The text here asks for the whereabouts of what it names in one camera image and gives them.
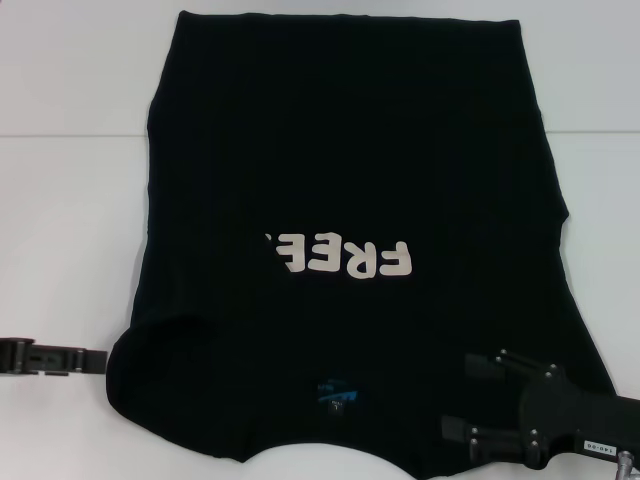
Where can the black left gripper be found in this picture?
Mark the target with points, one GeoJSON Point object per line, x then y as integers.
{"type": "Point", "coordinates": [15, 355]}

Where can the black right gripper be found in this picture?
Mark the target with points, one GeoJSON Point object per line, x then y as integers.
{"type": "Point", "coordinates": [575, 420]}

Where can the black t-shirt with FREE print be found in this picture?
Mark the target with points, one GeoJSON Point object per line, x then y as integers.
{"type": "Point", "coordinates": [325, 150]}

